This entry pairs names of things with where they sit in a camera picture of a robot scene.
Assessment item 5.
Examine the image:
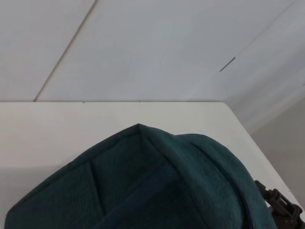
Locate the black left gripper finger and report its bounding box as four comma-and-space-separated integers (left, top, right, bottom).
254, 180, 305, 229

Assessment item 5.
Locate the dark teal insulated lunch bag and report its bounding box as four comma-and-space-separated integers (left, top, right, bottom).
4, 123, 278, 229

